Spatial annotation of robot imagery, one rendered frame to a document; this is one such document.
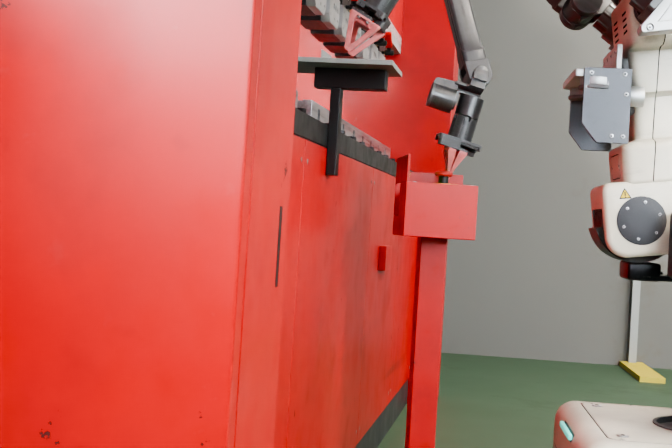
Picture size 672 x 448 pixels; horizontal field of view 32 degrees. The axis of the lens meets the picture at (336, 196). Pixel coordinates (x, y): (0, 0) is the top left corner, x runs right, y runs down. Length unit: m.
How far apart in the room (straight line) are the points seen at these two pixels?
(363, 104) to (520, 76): 2.01
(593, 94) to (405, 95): 2.04
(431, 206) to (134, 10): 1.36
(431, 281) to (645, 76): 0.65
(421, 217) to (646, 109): 0.54
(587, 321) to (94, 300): 5.25
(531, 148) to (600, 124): 3.84
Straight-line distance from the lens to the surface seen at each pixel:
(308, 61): 2.27
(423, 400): 2.65
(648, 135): 2.61
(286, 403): 2.09
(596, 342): 6.42
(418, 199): 2.54
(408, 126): 4.49
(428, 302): 2.62
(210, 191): 1.25
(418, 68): 4.51
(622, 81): 2.55
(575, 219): 6.37
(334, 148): 2.32
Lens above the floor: 0.69
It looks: 1 degrees up
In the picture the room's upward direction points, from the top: 4 degrees clockwise
